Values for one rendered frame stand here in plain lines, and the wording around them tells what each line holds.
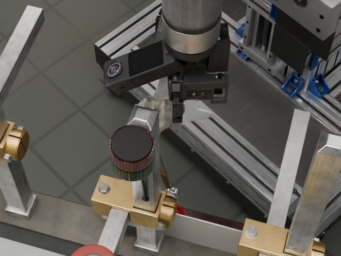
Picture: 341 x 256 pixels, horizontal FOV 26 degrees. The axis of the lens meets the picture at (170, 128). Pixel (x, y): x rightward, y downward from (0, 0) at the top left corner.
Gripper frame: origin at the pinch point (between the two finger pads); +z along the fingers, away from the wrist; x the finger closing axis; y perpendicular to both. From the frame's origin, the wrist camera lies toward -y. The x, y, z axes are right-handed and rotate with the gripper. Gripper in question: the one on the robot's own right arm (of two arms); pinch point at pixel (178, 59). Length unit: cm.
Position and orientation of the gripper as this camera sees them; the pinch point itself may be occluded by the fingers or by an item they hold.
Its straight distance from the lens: 142.4
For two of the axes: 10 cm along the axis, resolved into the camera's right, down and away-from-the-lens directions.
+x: -9.6, -2.4, 1.5
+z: 0.0, 5.3, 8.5
